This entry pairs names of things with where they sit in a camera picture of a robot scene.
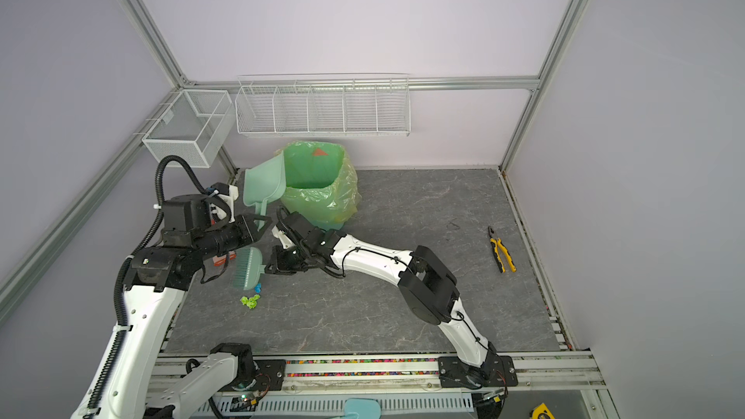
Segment green paper scrap near left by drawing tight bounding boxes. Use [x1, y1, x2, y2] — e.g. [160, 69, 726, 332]
[241, 294, 261, 310]

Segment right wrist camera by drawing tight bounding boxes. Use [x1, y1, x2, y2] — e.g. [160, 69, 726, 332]
[272, 226, 296, 249]

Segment mint green hand brush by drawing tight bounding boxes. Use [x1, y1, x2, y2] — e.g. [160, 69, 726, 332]
[234, 246, 265, 291]

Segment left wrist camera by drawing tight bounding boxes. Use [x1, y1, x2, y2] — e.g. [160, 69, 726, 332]
[208, 182, 239, 224]

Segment white wire shelf basket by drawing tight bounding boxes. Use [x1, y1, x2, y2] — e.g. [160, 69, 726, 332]
[235, 73, 411, 137]

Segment green trash bin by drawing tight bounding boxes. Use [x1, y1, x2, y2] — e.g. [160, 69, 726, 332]
[280, 140, 350, 231]

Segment yellow-green plastic bin liner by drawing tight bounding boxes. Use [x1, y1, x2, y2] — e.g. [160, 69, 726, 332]
[272, 139, 360, 227]

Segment white mesh box basket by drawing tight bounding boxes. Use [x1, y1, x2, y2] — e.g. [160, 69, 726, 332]
[143, 89, 236, 168]

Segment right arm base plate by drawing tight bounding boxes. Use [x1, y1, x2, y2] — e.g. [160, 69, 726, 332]
[438, 355, 519, 390]

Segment light blue object front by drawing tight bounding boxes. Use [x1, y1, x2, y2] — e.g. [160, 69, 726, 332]
[343, 399, 382, 419]

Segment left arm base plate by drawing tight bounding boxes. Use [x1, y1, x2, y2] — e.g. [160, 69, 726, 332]
[230, 359, 287, 393]

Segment yellow black tape measure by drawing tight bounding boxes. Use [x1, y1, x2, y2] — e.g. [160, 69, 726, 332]
[530, 403, 555, 419]

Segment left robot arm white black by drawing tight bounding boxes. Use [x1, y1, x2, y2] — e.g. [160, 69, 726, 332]
[72, 188, 272, 418]

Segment yellow black pliers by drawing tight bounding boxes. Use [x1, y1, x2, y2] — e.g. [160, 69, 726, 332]
[487, 226, 517, 274]

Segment red rubber glove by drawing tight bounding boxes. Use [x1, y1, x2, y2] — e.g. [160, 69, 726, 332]
[213, 251, 236, 267]

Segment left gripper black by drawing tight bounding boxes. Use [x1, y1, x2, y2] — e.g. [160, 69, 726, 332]
[194, 211, 271, 260]

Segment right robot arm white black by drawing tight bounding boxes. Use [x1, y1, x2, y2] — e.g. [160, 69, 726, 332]
[267, 207, 498, 377]

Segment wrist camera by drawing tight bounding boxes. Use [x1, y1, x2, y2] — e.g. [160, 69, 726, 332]
[272, 226, 296, 249]
[208, 182, 239, 224]

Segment mint green dustpan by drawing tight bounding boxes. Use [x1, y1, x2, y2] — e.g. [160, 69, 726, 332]
[243, 154, 286, 215]

